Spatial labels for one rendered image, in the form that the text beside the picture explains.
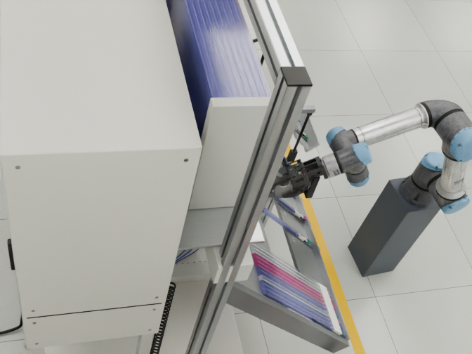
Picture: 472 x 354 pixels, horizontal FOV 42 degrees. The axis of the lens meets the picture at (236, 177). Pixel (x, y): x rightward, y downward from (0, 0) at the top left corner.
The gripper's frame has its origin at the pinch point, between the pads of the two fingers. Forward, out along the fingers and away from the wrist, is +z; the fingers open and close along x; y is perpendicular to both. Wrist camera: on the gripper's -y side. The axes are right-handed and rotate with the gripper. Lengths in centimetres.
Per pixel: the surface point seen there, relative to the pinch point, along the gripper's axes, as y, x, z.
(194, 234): 63, 45, 11
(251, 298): 33, 49, 9
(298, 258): -8.8, 21.8, -1.5
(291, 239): -8.7, 14.6, -1.5
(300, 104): 99, 53, -20
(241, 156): 74, 39, -5
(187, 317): -9.8, 28.0, 39.3
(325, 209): -113, -52, -13
